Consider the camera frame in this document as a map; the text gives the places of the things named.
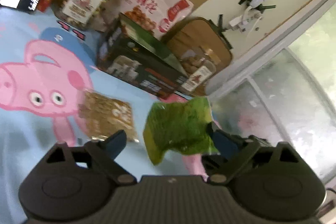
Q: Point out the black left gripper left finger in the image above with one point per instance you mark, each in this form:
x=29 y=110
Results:
x=104 y=153

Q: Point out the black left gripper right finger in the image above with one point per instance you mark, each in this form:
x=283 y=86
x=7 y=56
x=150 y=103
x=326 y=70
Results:
x=233 y=154

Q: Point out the brown peanut snack packet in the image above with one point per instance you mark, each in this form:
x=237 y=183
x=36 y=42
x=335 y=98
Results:
x=104 y=116

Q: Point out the green snack packet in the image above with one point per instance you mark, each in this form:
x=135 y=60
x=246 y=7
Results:
x=179 y=127

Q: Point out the nut jar brown label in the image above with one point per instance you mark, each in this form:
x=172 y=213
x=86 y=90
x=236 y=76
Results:
x=199 y=68

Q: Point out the pig cartoon bedsheet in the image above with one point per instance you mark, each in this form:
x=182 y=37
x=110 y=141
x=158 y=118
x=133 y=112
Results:
x=44 y=64

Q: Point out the black wool product box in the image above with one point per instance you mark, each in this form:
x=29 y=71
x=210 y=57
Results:
x=130 y=53

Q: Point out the brown cushion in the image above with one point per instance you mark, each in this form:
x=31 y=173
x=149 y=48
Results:
x=199 y=32

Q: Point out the white power adapter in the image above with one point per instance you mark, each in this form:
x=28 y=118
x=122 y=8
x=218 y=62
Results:
x=247 y=21

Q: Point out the pink snack bag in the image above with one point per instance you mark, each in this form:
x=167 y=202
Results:
x=154 y=16

